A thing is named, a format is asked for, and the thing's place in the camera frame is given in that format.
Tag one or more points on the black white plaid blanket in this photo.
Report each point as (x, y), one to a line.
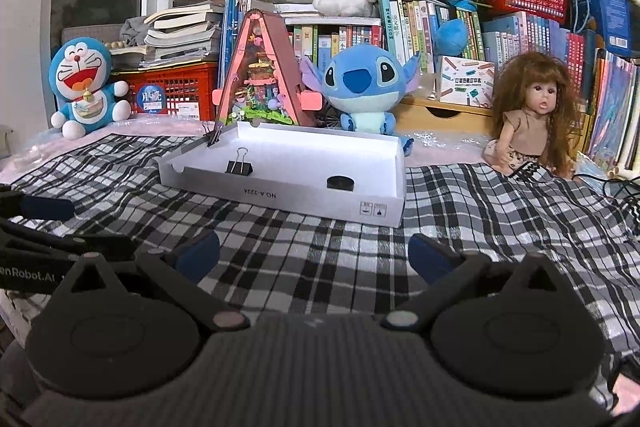
(500, 217)

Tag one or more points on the red plastic crate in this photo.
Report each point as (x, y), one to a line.
(190, 92)

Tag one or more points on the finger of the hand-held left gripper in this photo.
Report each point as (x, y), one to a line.
(60, 243)
(47, 208)

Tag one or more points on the blue cardboard box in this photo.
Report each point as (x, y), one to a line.
(612, 12)

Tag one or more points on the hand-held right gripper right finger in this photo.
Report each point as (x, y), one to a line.
(427, 256)

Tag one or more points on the black round container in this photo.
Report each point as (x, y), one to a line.
(340, 184)

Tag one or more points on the blue robot cat plush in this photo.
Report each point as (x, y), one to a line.
(82, 77)

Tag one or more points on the white cardboard box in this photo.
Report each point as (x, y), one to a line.
(300, 157)

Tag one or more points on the black binder clip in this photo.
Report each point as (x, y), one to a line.
(214, 136)
(239, 167)

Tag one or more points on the blue alien plush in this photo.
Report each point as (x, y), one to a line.
(365, 82)

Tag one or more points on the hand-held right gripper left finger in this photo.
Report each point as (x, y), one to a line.
(197, 257)

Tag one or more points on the grey cloth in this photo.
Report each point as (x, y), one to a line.
(132, 27)

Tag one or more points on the wooden drawer box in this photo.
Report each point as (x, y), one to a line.
(450, 119)

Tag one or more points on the row of blue spine books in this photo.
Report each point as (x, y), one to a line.
(535, 42)

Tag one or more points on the brown-haired doll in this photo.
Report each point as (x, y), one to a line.
(540, 97)

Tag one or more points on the pink triangular miniature house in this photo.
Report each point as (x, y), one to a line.
(262, 57)

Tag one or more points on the white printed box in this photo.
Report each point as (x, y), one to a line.
(465, 79)

